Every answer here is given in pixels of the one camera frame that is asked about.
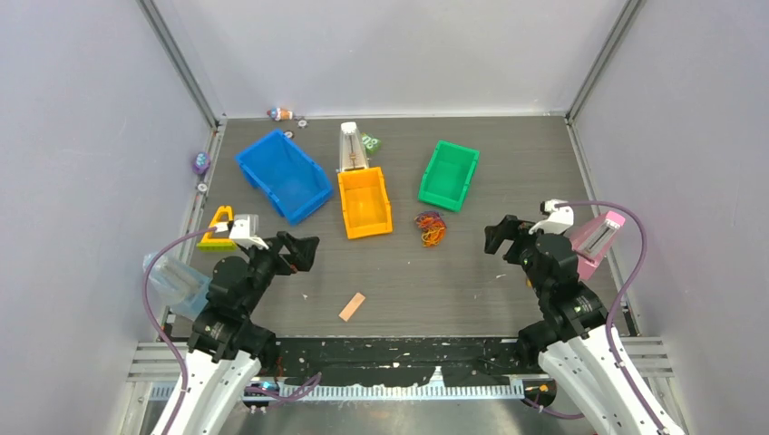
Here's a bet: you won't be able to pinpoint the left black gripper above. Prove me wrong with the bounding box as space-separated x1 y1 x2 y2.
239 229 317 314

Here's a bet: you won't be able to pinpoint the orange purple cables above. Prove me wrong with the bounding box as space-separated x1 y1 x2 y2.
414 210 449 248

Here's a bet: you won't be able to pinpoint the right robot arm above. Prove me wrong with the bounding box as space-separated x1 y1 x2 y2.
484 215 683 434

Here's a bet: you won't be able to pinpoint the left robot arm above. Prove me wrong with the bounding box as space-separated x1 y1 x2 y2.
152 231 320 434

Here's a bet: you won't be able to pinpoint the orange plastic bin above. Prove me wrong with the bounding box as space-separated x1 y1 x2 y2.
337 167 394 239

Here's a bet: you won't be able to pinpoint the pink metronome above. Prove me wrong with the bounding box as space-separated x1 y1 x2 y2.
569 211 626 281

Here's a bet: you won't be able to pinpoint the tan wooden block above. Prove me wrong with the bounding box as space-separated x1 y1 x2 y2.
338 293 366 322

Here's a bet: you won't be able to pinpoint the blue plastic bin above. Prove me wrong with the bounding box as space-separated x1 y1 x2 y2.
235 130 333 226

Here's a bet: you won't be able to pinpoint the green plastic bin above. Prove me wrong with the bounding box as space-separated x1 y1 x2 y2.
417 140 480 212

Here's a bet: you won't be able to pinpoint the yellow triangle block left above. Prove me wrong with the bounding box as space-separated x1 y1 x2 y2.
196 206 238 252

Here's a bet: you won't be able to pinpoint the white metronome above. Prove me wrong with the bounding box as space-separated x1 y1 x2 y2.
339 121 369 172

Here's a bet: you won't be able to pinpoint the clear blue plastic bag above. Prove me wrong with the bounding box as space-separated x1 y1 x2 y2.
147 254 211 321

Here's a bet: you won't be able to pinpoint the green owl toy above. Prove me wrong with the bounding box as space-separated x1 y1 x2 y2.
361 133 382 154

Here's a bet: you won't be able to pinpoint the purple lotus toy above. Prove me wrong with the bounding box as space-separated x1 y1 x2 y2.
192 151 211 176

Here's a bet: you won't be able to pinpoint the clown figurine toy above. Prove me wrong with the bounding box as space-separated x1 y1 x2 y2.
266 107 295 121

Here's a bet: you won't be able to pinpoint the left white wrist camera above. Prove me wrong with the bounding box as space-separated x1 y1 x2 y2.
229 214 269 250

